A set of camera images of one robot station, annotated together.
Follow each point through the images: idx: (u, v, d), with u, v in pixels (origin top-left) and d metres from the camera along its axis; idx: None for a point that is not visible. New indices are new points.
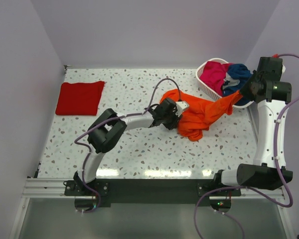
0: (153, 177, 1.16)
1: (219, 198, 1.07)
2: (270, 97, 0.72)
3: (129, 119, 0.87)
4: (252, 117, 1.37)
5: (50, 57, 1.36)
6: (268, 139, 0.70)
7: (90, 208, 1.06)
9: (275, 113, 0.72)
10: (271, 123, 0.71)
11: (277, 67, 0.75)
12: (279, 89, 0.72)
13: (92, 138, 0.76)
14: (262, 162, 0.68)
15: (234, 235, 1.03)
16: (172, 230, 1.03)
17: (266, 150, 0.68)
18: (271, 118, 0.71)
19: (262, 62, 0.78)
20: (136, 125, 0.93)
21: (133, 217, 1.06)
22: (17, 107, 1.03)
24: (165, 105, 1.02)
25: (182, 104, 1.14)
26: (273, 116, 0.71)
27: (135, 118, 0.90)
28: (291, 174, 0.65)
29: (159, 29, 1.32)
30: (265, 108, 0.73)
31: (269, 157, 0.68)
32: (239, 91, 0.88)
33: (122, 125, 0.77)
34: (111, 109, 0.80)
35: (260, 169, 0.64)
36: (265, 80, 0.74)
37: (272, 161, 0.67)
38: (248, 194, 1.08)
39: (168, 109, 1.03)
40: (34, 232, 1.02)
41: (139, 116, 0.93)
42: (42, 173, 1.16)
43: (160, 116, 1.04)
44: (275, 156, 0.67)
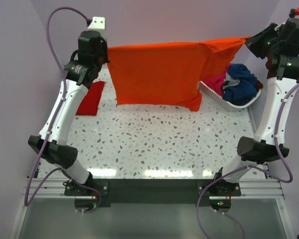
0: (153, 177, 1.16)
1: (219, 198, 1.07)
2: (281, 75, 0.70)
3: (57, 127, 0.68)
4: (252, 117, 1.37)
5: (50, 57, 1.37)
6: (272, 116, 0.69)
7: (89, 208, 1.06)
9: (284, 91, 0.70)
10: (277, 102, 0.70)
11: None
12: (293, 65, 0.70)
13: (50, 161, 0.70)
14: (262, 138, 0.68)
15: (234, 235, 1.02)
16: (172, 231, 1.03)
17: (267, 128, 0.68)
18: (278, 97, 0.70)
19: (288, 27, 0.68)
20: (71, 114, 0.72)
21: (132, 217, 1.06)
22: (17, 107, 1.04)
24: (87, 47, 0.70)
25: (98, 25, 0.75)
26: (281, 94, 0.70)
27: (62, 116, 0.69)
28: (287, 150, 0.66)
29: (159, 29, 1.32)
30: (274, 86, 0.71)
31: (269, 134, 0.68)
32: (247, 47, 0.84)
33: (56, 148, 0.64)
34: (31, 138, 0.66)
35: (258, 143, 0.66)
36: (282, 58, 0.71)
37: (272, 138, 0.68)
38: (248, 194, 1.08)
39: (93, 48, 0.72)
40: (34, 233, 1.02)
41: (62, 109, 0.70)
42: (42, 174, 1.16)
43: (90, 65, 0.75)
44: (275, 134, 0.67)
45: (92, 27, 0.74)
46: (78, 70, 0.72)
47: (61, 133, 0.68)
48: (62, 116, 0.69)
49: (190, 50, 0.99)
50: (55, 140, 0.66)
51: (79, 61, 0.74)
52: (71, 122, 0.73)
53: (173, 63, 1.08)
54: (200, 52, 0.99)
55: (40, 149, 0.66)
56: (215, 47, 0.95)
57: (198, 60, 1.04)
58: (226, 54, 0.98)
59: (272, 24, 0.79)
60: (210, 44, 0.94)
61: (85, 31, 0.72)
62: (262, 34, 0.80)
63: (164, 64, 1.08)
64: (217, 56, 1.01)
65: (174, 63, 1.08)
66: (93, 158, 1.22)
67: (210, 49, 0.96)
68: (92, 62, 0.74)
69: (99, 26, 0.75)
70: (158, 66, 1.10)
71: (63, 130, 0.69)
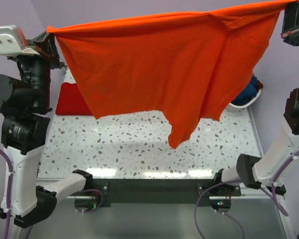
0: (153, 177, 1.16)
1: (219, 198, 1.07)
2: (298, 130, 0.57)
3: (16, 201, 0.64)
4: (252, 117, 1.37)
5: None
6: (274, 167, 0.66)
7: (89, 208, 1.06)
9: (296, 146, 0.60)
10: (285, 154, 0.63)
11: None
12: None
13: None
14: (258, 180, 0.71)
15: (234, 235, 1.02)
16: (172, 230, 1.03)
17: (266, 175, 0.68)
18: (288, 150, 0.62)
19: None
20: (28, 183, 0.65)
21: (132, 217, 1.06)
22: None
24: (10, 109, 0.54)
25: (11, 46, 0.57)
26: (292, 148, 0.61)
27: (16, 190, 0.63)
28: (283, 191, 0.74)
29: None
30: (287, 138, 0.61)
31: (267, 179, 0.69)
32: (281, 38, 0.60)
33: (22, 222, 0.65)
34: None
35: (253, 183, 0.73)
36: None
37: (270, 181, 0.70)
38: (248, 194, 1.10)
39: (19, 103, 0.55)
40: (34, 232, 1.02)
41: (14, 183, 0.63)
42: (42, 173, 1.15)
43: (30, 122, 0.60)
44: (274, 180, 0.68)
45: (0, 53, 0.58)
46: (16, 136, 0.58)
47: (22, 205, 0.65)
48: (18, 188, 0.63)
49: (196, 22, 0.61)
50: (19, 215, 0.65)
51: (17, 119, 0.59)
52: (34, 182, 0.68)
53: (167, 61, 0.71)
54: (209, 29, 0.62)
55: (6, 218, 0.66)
56: (233, 22, 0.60)
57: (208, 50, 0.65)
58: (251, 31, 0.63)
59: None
60: (223, 14, 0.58)
61: None
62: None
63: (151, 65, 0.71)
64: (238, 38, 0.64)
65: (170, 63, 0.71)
66: (93, 158, 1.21)
67: (225, 24, 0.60)
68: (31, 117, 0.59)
69: (8, 48, 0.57)
70: (142, 73, 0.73)
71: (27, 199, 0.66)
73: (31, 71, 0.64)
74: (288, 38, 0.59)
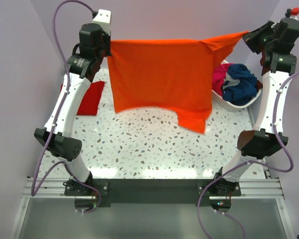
0: (153, 177, 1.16)
1: (219, 198, 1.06)
2: (274, 69, 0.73)
3: (62, 119, 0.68)
4: (252, 117, 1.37)
5: (50, 57, 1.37)
6: (268, 107, 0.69)
7: (89, 208, 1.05)
9: (278, 83, 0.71)
10: (273, 93, 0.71)
11: (293, 39, 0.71)
12: (284, 62, 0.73)
13: (56, 153, 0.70)
14: (261, 127, 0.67)
15: (234, 235, 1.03)
16: (172, 230, 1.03)
17: (266, 117, 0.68)
18: (274, 88, 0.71)
19: (281, 27, 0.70)
20: (75, 107, 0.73)
21: (133, 217, 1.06)
22: (18, 106, 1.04)
24: (89, 41, 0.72)
25: (102, 18, 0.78)
26: (276, 86, 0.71)
27: (66, 109, 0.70)
28: (286, 138, 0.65)
29: None
30: (269, 79, 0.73)
31: (267, 123, 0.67)
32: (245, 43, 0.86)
33: (61, 140, 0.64)
34: (37, 132, 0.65)
35: (258, 133, 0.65)
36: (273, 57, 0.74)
37: (271, 127, 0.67)
38: (248, 194, 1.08)
39: (94, 41, 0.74)
40: (34, 232, 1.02)
41: (67, 102, 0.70)
42: (42, 173, 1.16)
43: (92, 59, 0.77)
44: (273, 123, 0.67)
45: (97, 21, 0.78)
46: (80, 63, 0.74)
47: (66, 125, 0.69)
48: (67, 107, 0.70)
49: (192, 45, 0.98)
50: (61, 132, 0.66)
51: (81, 55, 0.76)
52: (74, 116, 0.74)
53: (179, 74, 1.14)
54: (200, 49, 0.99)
55: (45, 142, 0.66)
56: (215, 46, 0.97)
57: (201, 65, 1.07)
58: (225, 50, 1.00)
59: (268, 21, 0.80)
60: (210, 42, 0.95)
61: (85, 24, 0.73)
62: (259, 30, 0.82)
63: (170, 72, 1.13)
64: (219, 55, 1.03)
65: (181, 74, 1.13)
66: (93, 157, 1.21)
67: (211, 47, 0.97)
68: (93, 55, 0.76)
69: (104, 19, 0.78)
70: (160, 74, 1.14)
71: (69, 123, 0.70)
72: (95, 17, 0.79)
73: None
74: (248, 42, 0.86)
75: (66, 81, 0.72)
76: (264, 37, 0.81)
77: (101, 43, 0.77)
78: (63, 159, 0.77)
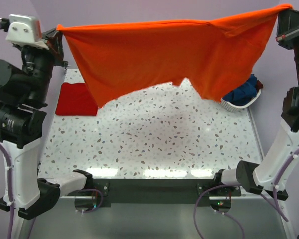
0: (153, 177, 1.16)
1: (219, 198, 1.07)
2: (296, 128, 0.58)
3: (18, 195, 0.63)
4: (252, 117, 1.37)
5: None
6: (274, 168, 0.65)
7: (89, 208, 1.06)
9: (296, 144, 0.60)
10: (285, 155, 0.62)
11: None
12: None
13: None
14: (259, 184, 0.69)
15: (234, 235, 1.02)
16: (172, 230, 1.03)
17: (267, 177, 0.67)
18: (288, 150, 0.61)
19: None
20: (26, 176, 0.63)
21: (132, 217, 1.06)
22: None
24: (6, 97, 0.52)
25: (20, 35, 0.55)
26: (291, 147, 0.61)
27: (17, 183, 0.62)
28: (285, 196, 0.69)
29: None
30: (286, 137, 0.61)
31: (268, 181, 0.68)
32: (276, 42, 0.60)
33: (26, 214, 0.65)
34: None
35: (254, 188, 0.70)
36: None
37: (270, 184, 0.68)
38: (247, 194, 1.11)
39: (16, 90, 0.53)
40: (34, 232, 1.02)
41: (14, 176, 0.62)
42: (42, 173, 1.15)
43: (28, 115, 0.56)
44: (274, 182, 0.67)
45: (17, 40, 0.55)
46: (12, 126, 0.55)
47: (27, 197, 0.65)
48: (18, 178, 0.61)
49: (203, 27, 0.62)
50: (22, 207, 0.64)
51: (12, 110, 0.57)
52: (34, 176, 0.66)
53: (181, 52, 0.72)
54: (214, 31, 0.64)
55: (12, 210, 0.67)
56: (230, 31, 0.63)
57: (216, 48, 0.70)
58: (248, 34, 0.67)
59: None
60: (225, 25, 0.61)
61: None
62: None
63: (166, 52, 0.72)
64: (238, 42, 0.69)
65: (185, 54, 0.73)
66: (93, 158, 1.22)
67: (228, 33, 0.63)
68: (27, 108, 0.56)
69: (25, 37, 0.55)
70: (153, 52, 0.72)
71: (28, 192, 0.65)
72: (8, 30, 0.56)
73: (34, 62, 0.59)
74: (282, 41, 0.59)
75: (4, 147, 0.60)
76: None
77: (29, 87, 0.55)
78: None
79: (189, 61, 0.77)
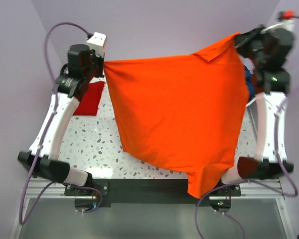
0: (153, 177, 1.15)
1: (219, 198, 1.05)
2: (269, 90, 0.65)
3: (49, 141, 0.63)
4: (251, 117, 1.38)
5: (50, 57, 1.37)
6: (269, 133, 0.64)
7: (89, 208, 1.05)
9: (275, 106, 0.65)
10: (271, 118, 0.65)
11: (286, 54, 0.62)
12: (278, 82, 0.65)
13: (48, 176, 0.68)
14: (264, 156, 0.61)
15: (234, 235, 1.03)
16: (172, 231, 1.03)
17: (267, 145, 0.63)
18: (271, 112, 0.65)
19: (274, 41, 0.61)
20: (62, 128, 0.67)
21: (132, 217, 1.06)
22: (18, 107, 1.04)
24: (74, 59, 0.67)
25: (95, 40, 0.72)
26: (273, 109, 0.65)
27: (54, 130, 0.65)
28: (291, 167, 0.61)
29: (158, 29, 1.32)
30: (265, 101, 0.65)
31: (270, 151, 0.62)
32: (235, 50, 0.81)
33: (48, 163, 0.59)
34: (20, 157, 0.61)
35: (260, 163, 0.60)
36: (266, 74, 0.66)
37: (274, 155, 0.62)
38: (248, 194, 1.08)
39: (83, 60, 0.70)
40: (34, 232, 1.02)
41: (54, 122, 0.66)
42: None
43: (80, 78, 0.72)
44: (277, 151, 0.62)
45: (90, 43, 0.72)
46: (69, 83, 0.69)
47: (53, 147, 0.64)
48: (54, 128, 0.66)
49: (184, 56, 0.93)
50: (47, 155, 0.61)
51: (70, 75, 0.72)
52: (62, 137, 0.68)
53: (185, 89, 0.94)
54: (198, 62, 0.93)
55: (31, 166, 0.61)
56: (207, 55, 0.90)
57: (213, 83, 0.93)
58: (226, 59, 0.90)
59: (259, 27, 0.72)
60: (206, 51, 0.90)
61: (75, 44, 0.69)
62: (249, 37, 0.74)
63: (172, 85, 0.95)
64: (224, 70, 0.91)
65: (194, 94, 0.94)
66: (93, 158, 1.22)
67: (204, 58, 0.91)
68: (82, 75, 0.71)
69: (99, 43, 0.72)
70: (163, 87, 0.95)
71: (56, 145, 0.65)
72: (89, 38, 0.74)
73: None
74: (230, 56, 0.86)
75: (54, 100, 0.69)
76: (255, 45, 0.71)
77: (88, 62, 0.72)
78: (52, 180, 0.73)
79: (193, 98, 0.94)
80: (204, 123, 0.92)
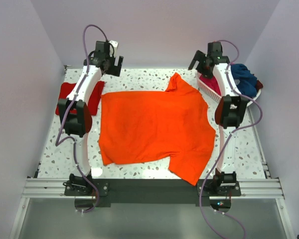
0: (153, 177, 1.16)
1: (219, 198, 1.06)
2: (218, 62, 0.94)
3: (82, 92, 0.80)
4: (252, 117, 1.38)
5: (50, 57, 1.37)
6: (225, 81, 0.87)
7: (89, 208, 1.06)
9: (224, 69, 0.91)
10: (223, 74, 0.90)
11: (219, 47, 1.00)
12: (221, 59, 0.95)
13: (69, 129, 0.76)
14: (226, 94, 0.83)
15: (234, 235, 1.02)
16: (173, 230, 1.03)
17: (226, 88, 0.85)
18: (223, 71, 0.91)
19: (209, 46, 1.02)
20: (91, 86, 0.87)
21: (132, 217, 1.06)
22: (18, 107, 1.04)
24: (102, 47, 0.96)
25: (113, 44, 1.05)
26: (224, 70, 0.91)
27: (85, 84, 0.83)
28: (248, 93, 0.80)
29: (158, 29, 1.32)
30: (217, 69, 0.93)
31: (229, 91, 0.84)
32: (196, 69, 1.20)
33: (82, 103, 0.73)
34: (60, 101, 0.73)
35: (225, 98, 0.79)
36: (213, 56, 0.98)
37: (232, 92, 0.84)
38: (248, 194, 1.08)
39: (105, 50, 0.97)
40: (34, 232, 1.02)
41: (86, 78, 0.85)
42: (42, 173, 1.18)
43: (102, 58, 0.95)
44: (233, 90, 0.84)
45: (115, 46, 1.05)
46: (96, 60, 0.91)
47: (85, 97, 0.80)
48: (85, 85, 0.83)
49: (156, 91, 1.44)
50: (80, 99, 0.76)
51: (95, 57, 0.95)
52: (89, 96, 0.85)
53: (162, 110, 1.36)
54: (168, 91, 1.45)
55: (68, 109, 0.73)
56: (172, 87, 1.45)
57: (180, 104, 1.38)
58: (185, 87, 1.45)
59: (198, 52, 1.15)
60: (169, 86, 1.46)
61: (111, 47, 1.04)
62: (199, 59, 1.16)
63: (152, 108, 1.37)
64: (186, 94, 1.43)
65: (167, 110, 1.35)
66: (93, 158, 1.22)
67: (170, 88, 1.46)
68: (104, 56, 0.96)
69: (114, 45, 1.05)
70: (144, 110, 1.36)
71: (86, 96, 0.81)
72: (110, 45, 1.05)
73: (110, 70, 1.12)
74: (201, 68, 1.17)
75: (84, 68, 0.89)
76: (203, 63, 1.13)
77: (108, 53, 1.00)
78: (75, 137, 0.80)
79: (169, 114, 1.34)
80: (180, 129, 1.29)
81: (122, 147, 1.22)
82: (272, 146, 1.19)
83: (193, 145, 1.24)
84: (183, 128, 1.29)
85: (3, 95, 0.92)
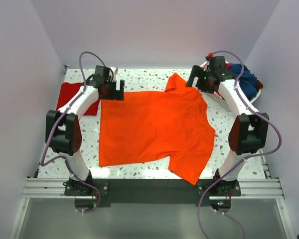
0: (153, 177, 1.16)
1: (219, 198, 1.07)
2: (223, 78, 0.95)
3: (75, 107, 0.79)
4: None
5: (50, 57, 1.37)
6: (235, 99, 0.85)
7: (89, 208, 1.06)
9: (232, 86, 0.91)
10: (232, 91, 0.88)
11: (223, 61, 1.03)
12: (225, 76, 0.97)
13: (56, 148, 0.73)
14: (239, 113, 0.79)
15: (234, 235, 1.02)
16: (173, 230, 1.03)
17: (239, 106, 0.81)
18: (231, 89, 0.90)
19: (212, 61, 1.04)
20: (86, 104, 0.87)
21: (132, 217, 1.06)
22: (18, 107, 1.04)
24: (101, 69, 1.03)
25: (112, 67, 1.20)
26: (231, 88, 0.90)
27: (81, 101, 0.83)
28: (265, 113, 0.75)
29: (158, 29, 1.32)
30: (224, 86, 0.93)
31: (243, 109, 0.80)
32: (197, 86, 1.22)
33: (74, 118, 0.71)
34: (51, 111, 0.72)
35: (241, 117, 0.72)
36: (217, 73, 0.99)
37: (247, 110, 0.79)
38: (248, 194, 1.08)
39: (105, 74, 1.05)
40: (34, 232, 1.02)
41: (82, 97, 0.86)
42: (42, 173, 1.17)
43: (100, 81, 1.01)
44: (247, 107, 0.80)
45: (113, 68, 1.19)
46: (94, 83, 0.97)
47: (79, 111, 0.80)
48: (79, 102, 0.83)
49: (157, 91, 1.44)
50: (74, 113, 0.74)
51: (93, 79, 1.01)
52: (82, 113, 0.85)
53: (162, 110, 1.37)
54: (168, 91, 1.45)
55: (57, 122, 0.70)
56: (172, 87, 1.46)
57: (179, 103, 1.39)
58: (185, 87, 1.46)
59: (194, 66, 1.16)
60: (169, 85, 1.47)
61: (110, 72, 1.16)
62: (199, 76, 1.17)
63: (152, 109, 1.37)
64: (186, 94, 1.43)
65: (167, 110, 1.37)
66: (93, 157, 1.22)
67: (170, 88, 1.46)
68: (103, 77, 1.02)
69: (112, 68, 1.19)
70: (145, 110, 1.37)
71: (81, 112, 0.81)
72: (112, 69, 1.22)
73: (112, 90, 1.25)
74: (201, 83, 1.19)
75: (81, 88, 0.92)
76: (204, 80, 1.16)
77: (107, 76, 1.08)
78: (65, 154, 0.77)
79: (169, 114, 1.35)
80: (179, 128, 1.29)
81: (121, 147, 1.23)
82: (272, 146, 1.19)
83: (193, 144, 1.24)
84: (183, 128, 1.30)
85: (3, 95, 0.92)
